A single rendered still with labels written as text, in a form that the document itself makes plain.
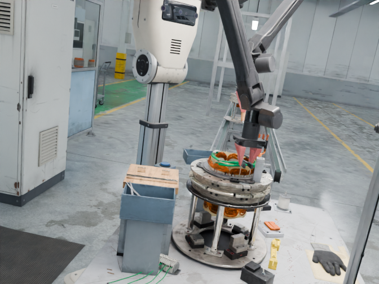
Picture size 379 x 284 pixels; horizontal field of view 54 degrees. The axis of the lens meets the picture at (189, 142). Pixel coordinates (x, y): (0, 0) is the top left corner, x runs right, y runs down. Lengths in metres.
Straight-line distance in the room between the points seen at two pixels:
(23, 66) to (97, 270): 2.24
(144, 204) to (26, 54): 2.27
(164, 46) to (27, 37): 1.80
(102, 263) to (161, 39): 0.91
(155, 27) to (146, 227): 0.82
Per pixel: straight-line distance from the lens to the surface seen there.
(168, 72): 1.66
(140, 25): 1.65
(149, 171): 1.41
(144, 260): 1.30
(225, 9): 1.19
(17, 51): 3.28
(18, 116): 3.34
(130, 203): 1.19
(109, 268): 1.35
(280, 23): 1.54
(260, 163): 1.36
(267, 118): 1.22
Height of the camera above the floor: 1.53
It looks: 14 degrees down
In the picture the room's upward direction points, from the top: 8 degrees clockwise
